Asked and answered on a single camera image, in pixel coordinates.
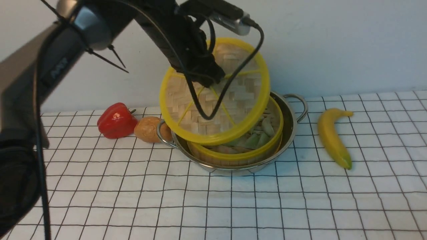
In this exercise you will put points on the brown potato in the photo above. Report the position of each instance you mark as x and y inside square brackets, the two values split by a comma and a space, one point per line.
[146, 128]

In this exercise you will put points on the stainless steel pot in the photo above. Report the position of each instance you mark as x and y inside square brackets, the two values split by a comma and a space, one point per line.
[288, 134]

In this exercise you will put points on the white dumpling right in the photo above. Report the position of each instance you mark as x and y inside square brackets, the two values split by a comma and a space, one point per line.
[267, 127]

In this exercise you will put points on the red bell pepper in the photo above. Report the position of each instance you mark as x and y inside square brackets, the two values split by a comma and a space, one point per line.
[117, 121]

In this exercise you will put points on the bamboo steamer basket yellow rim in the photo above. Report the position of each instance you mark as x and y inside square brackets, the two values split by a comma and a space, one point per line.
[240, 155]

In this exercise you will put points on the bamboo steamer lid yellow rim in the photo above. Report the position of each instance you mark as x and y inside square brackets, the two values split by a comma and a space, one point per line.
[243, 104]

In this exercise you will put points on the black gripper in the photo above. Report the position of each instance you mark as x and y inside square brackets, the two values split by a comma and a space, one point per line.
[181, 41]

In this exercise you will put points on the white checkered tablecloth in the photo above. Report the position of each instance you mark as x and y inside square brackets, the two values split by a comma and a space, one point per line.
[126, 189]

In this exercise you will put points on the yellow banana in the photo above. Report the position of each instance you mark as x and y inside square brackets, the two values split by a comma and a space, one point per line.
[330, 138]

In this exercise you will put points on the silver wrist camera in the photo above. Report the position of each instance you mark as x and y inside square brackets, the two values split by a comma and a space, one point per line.
[221, 12]

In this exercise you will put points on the pink dumpling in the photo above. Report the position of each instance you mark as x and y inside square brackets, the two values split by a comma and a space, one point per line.
[223, 149]

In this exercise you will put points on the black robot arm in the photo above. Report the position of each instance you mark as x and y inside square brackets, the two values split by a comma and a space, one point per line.
[31, 73]

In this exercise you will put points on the green dumpling right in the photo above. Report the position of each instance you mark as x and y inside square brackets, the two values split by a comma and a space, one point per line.
[256, 141]

